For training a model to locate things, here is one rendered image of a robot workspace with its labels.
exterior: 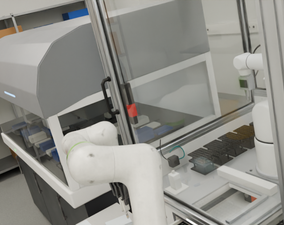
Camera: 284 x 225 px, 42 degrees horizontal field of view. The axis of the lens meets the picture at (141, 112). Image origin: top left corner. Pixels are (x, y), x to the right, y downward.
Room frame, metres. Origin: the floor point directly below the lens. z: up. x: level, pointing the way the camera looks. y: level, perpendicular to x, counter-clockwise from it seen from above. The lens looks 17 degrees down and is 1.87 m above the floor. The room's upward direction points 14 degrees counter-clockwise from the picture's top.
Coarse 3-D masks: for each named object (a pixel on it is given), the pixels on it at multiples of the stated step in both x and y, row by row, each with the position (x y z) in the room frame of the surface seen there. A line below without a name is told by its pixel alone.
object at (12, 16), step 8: (80, 0) 5.27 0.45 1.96; (40, 8) 5.00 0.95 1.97; (48, 8) 5.05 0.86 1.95; (8, 16) 4.81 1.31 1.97; (16, 16) 4.90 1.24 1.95; (16, 32) 4.82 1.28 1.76; (0, 128) 4.80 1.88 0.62; (0, 160) 4.88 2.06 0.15; (8, 160) 4.80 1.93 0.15; (16, 160) 4.73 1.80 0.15; (0, 168) 4.57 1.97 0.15; (8, 168) 4.52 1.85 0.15
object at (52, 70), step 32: (32, 32) 2.88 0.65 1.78; (64, 32) 2.10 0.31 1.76; (0, 64) 2.71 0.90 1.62; (32, 64) 2.03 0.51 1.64; (64, 64) 1.99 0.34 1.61; (96, 64) 2.08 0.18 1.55; (0, 96) 2.85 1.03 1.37; (32, 96) 1.99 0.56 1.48; (64, 96) 1.97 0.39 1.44; (96, 96) 2.06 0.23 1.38; (32, 160) 2.57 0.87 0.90; (64, 160) 1.92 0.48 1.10; (32, 192) 3.43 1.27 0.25; (64, 192) 1.99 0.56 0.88; (96, 192) 1.98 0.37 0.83; (64, 224) 2.58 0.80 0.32
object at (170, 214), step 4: (168, 208) 1.47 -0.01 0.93; (168, 212) 1.48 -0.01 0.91; (172, 212) 1.45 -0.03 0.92; (176, 212) 1.42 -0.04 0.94; (168, 216) 1.49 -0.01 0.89; (172, 216) 1.46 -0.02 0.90; (176, 216) 1.44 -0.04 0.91; (180, 216) 1.40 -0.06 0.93; (168, 220) 1.50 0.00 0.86; (172, 220) 1.46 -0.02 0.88; (184, 220) 1.38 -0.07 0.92; (168, 224) 1.51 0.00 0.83; (192, 224) 1.33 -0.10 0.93; (196, 224) 1.30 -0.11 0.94
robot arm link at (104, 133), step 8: (88, 128) 1.45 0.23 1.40; (96, 128) 1.44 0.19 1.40; (104, 128) 1.44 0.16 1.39; (112, 128) 1.45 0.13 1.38; (88, 136) 1.42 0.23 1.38; (96, 136) 1.42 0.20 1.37; (104, 136) 1.42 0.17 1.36; (112, 136) 1.43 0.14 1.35; (96, 144) 1.42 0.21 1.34; (104, 144) 1.43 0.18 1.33; (112, 144) 1.44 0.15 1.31
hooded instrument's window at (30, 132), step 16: (0, 112) 3.20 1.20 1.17; (16, 112) 2.57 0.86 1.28; (80, 112) 2.02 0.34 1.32; (96, 112) 2.06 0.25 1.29; (16, 128) 2.76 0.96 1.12; (32, 128) 2.29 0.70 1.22; (48, 128) 1.95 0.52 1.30; (64, 128) 1.96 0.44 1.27; (80, 128) 2.01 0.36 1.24; (16, 144) 2.99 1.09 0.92; (32, 144) 2.44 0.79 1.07; (48, 144) 2.05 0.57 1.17; (48, 160) 2.16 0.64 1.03; (64, 176) 1.95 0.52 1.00
